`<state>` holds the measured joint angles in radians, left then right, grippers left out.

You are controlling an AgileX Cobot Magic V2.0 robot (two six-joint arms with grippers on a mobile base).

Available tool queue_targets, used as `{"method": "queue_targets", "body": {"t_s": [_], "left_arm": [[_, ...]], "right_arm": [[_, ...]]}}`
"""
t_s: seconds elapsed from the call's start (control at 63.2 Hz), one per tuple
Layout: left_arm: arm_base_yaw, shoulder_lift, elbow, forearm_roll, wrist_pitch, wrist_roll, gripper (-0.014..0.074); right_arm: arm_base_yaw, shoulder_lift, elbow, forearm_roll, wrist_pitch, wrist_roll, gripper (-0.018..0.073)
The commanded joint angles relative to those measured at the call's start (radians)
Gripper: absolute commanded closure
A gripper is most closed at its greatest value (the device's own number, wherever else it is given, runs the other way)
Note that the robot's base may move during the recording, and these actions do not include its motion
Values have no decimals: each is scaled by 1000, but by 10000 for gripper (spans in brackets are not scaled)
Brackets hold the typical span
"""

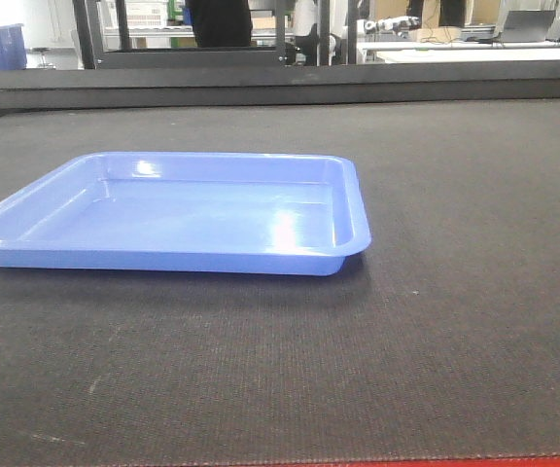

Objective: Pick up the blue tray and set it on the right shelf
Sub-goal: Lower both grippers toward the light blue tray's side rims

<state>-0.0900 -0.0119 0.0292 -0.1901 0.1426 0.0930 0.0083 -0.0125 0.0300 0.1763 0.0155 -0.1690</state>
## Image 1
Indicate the blue plastic tray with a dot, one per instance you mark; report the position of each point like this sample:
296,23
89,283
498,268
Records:
188,211

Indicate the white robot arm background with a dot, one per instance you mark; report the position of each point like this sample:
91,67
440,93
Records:
396,25

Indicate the dark grey table mat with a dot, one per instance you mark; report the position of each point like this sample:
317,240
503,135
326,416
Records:
441,341

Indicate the white background desk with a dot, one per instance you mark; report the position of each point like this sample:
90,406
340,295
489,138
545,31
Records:
427,52

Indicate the person in black clothes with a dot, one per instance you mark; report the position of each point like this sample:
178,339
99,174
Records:
221,23

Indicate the cardboard box background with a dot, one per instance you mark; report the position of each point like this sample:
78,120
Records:
438,35

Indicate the grey laptop on desk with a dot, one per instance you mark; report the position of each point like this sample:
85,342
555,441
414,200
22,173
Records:
525,26

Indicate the black metal frame rack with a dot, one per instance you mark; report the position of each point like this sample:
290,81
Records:
94,56

